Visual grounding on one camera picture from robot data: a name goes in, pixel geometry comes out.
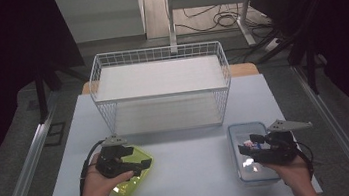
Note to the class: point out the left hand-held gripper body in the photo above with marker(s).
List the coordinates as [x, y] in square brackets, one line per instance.
[108, 165]

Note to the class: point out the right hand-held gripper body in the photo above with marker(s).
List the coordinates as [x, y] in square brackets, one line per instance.
[279, 150]

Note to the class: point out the green plastic container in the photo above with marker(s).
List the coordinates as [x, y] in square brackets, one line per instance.
[133, 185]

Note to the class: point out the clear lidded plastic container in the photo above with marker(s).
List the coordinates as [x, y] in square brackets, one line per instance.
[248, 172]

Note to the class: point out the person's left hand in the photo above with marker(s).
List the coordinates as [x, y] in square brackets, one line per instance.
[94, 188]

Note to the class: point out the person's right hand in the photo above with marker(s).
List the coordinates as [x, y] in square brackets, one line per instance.
[298, 177]

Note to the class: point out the black floor socket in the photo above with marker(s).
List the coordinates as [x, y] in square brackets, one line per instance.
[55, 133]

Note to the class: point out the wooden table board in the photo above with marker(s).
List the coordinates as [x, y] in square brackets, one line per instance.
[243, 69]

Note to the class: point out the black metal stand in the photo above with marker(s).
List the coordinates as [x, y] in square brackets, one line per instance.
[42, 100]
[309, 61]

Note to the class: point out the white power strip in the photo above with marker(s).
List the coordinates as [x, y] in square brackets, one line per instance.
[272, 44]

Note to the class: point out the white cabinet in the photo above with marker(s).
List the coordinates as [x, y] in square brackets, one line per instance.
[102, 16]

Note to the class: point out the aluminium rail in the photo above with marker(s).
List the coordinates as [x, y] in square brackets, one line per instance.
[337, 125]
[27, 173]

